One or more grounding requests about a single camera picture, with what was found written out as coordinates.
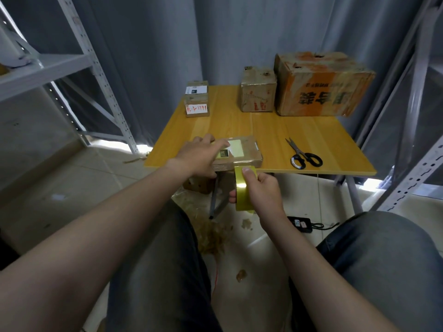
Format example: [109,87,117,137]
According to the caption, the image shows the person's right hand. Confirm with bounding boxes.
[228,166,287,230]

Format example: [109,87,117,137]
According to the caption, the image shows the person's left hand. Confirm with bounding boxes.
[166,133,231,181]

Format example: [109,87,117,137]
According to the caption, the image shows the yellow tape roll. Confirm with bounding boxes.
[234,166,259,212]

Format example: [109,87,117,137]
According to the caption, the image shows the plain brown cardboard box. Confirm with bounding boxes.
[183,175,217,195]

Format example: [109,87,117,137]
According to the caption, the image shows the small cardboard box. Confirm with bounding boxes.
[205,136,264,173]

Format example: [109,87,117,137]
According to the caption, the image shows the black-handled scissors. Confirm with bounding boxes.
[284,137,324,171]

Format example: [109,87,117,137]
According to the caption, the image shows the long white-labelled cardboard box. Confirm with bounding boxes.
[184,81,211,119]

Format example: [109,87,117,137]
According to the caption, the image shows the medium brown cardboard box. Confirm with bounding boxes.
[239,65,278,114]

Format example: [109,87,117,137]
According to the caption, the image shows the large orange print cardboard box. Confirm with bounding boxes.
[273,52,377,118]

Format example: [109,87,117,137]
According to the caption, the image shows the person's right forearm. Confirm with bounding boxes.
[259,211,402,332]

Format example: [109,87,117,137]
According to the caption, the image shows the person's left forearm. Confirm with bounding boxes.
[0,162,195,332]

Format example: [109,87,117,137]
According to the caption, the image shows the tape scraps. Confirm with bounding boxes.
[174,190,238,259]

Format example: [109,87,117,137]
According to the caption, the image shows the person's right leg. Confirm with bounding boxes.
[289,209,443,332]

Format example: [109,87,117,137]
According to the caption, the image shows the yellow wooden table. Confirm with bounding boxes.
[144,84,378,217]

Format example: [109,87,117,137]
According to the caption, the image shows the black power adapter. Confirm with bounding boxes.
[287,215,314,234]

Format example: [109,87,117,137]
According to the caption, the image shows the grey curtain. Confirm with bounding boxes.
[14,0,443,153]

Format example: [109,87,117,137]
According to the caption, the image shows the grey metal shelf unit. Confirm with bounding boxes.
[353,3,443,213]
[0,0,141,156]

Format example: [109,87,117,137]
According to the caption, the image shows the black adapter cable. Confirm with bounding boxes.
[311,220,341,231]

